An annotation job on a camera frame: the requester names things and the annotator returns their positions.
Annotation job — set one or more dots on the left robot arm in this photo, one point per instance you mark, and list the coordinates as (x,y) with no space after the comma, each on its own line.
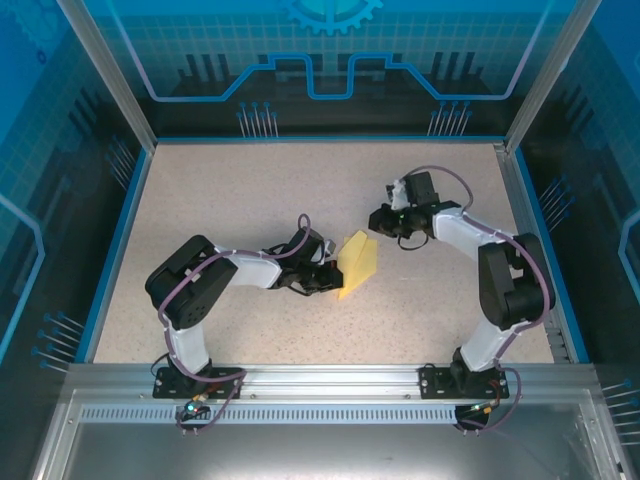
(195,285)

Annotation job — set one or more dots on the blue table border strip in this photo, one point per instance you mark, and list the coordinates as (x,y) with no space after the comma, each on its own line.
(120,250)
(330,138)
(548,250)

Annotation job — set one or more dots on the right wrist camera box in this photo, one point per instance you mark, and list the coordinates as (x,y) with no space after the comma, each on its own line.
(399,192)

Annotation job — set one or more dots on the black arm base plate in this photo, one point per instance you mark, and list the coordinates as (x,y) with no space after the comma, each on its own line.
(432,382)
(225,382)

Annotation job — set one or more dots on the yellow cloth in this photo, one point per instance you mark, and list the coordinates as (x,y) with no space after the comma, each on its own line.
(357,260)

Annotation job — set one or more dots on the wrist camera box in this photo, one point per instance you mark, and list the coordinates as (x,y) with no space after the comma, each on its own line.
(329,249)
(399,192)

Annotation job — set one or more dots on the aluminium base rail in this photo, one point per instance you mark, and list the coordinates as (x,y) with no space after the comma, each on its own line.
(330,380)

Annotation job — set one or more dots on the aluminium slotted rail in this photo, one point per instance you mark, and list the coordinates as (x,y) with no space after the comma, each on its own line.
(520,200)

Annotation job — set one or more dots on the aluminium frame post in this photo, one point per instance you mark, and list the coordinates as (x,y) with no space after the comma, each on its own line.
(548,75)
(119,85)

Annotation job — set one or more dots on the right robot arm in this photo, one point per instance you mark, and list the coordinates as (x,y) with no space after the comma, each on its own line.
(510,280)

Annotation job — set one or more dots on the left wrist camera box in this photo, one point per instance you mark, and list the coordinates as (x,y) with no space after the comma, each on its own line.
(329,249)

